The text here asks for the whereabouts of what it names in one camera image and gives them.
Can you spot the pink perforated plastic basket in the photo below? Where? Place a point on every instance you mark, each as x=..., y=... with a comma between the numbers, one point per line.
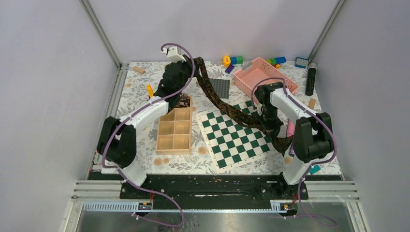
x=257, y=70

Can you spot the grey studded baseplate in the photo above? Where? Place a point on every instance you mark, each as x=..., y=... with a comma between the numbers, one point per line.
x=221, y=87

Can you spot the wooden compartment box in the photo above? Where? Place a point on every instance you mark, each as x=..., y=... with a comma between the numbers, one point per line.
x=174, y=132

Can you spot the rolled floral black tie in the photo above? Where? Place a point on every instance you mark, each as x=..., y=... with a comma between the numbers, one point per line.
x=184, y=101

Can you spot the wooden cylinder block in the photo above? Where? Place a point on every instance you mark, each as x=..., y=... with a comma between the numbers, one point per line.
x=139, y=70

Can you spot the pink toy microphone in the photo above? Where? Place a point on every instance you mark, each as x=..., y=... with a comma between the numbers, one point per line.
x=290, y=129

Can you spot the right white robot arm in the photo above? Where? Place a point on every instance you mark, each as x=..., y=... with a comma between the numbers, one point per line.
x=311, y=141

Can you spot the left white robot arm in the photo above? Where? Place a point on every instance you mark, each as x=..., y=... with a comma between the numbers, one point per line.
x=117, y=141

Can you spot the blue grey toy brick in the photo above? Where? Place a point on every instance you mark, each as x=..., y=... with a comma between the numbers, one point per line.
x=301, y=62

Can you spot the purple glitter toy microphone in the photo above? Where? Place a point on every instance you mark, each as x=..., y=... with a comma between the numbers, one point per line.
x=291, y=152

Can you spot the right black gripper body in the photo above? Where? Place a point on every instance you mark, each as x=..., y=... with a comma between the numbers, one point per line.
x=270, y=120

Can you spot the multicolour toy brick train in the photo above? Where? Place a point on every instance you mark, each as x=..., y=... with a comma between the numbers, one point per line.
x=276, y=62

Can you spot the black key-patterned necktie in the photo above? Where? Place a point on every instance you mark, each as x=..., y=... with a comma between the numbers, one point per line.
x=237, y=112

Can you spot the black toy microphone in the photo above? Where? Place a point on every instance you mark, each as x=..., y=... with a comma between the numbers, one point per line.
x=311, y=73

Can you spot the small wooden rectangular block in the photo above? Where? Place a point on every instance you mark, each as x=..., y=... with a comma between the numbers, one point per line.
x=312, y=103

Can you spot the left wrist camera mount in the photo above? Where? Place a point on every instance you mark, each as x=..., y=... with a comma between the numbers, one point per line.
x=173, y=54

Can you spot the green toy brick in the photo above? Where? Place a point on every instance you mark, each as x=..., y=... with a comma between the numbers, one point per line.
x=239, y=59

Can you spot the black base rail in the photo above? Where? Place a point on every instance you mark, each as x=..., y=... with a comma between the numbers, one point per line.
x=209, y=191

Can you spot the yellow round toy block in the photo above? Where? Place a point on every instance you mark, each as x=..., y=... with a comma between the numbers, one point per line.
x=226, y=61

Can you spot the teal small block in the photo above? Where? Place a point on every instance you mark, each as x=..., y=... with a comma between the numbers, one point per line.
x=314, y=169

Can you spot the purple toy brick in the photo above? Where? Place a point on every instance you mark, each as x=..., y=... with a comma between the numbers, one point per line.
x=229, y=69

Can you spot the yellow toy ladder vehicle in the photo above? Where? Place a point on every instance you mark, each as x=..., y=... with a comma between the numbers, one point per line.
x=149, y=90

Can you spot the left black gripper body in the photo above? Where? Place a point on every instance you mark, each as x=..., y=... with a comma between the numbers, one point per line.
x=186, y=69

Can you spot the green white chessboard mat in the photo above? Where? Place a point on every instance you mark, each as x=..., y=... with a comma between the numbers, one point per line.
x=231, y=145

